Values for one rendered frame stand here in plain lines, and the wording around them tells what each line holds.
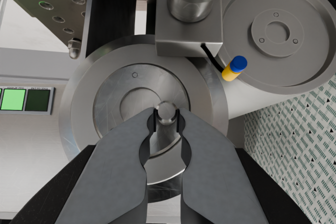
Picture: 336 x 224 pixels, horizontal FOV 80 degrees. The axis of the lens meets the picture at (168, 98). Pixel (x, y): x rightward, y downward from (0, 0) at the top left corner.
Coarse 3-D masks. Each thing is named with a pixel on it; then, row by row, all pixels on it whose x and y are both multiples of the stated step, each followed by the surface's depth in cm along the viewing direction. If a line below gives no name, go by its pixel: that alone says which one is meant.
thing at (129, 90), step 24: (120, 72) 16; (144, 72) 16; (168, 72) 16; (96, 96) 16; (120, 96) 16; (144, 96) 16; (168, 96) 16; (96, 120) 15; (120, 120) 15; (168, 144) 15
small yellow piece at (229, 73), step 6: (204, 48) 15; (210, 54) 14; (210, 60) 14; (234, 60) 11; (240, 60) 11; (246, 60) 11; (216, 66) 14; (228, 66) 12; (234, 66) 11; (240, 66) 11; (222, 72) 13; (228, 72) 12; (234, 72) 12; (240, 72) 12; (228, 78) 13
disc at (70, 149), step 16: (112, 48) 19; (80, 64) 18; (208, 64) 18; (208, 80) 18; (64, 96) 18; (224, 96) 18; (64, 112) 17; (224, 112) 18; (64, 128) 17; (224, 128) 17; (64, 144) 17; (176, 176) 16; (160, 192) 16; (176, 192) 16
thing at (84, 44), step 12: (96, 0) 22; (108, 0) 26; (120, 0) 32; (96, 12) 22; (108, 12) 26; (120, 12) 32; (84, 24) 20; (96, 24) 22; (108, 24) 26; (120, 24) 32; (132, 24) 43; (84, 36) 20; (96, 36) 22; (108, 36) 26; (120, 36) 33; (84, 48) 19; (96, 48) 22
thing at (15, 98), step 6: (6, 90) 50; (12, 90) 50; (18, 90) 50; (24, 90) 50; (6, 96) 50; (12, 96) 50; (18, 96) 50; (6, 102) 49; (12, 102) 49; (18, 102) 50; (6, 108) 49; (12, 108) 49; (18, 108) 49
